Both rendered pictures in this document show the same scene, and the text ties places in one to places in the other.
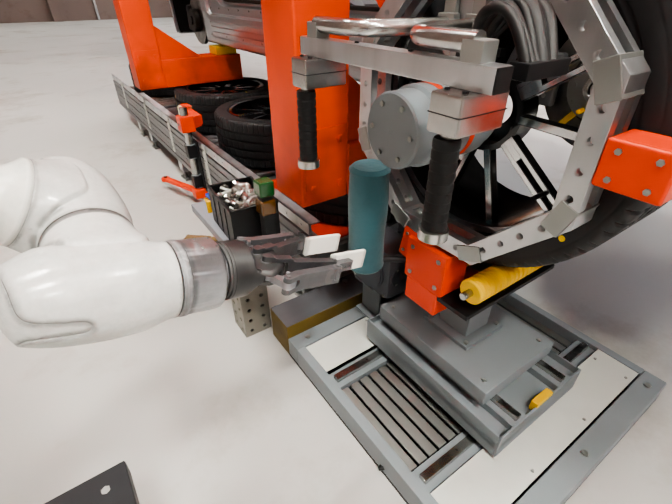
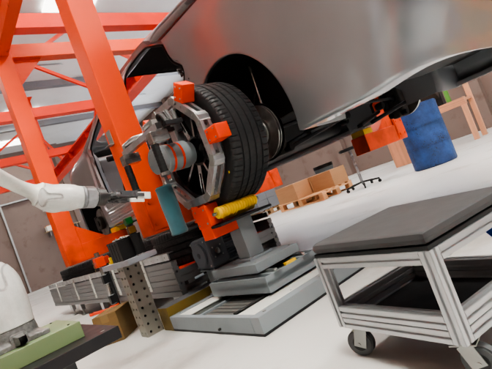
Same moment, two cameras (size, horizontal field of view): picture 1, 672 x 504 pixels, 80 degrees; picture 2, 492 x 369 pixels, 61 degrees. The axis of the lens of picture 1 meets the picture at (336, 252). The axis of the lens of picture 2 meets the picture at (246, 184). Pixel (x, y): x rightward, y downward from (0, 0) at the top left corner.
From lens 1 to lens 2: 1.48 m
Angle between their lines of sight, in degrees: 35
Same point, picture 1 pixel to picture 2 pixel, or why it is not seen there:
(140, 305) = (73, 192)
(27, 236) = not seen: hidden behind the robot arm
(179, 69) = (93, 246)
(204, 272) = (90, 189)
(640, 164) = (211, 131)
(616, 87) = (197, 118)
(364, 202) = (163, 198)
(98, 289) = (63, 187)
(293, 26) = not seen: hidden behind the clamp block
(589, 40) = (188, 113)
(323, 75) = (131, 158)
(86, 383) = not seen: outside the picture
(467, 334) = (251, 255)
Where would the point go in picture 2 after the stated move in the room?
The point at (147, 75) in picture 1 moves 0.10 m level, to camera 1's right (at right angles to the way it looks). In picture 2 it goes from (73, 255) to (83, 251)
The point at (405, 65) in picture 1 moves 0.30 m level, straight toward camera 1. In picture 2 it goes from (143, 137) to (116, 128)
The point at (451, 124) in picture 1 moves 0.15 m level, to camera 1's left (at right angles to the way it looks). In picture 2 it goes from (151, 139) to (118, 151)
